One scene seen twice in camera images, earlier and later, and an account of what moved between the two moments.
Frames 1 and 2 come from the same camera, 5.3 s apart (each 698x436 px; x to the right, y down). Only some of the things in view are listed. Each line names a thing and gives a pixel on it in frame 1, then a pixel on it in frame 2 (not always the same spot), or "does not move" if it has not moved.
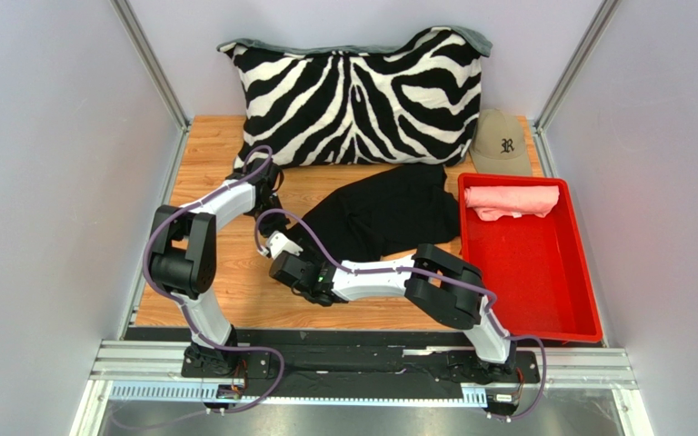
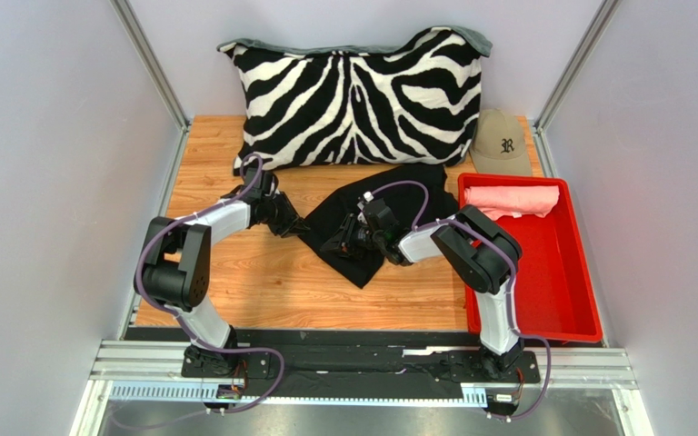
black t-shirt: (388, 209) does not move
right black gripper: (299, 256) -> (349, 233)
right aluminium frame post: (541, 140) does not move
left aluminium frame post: (147, 54) does not move
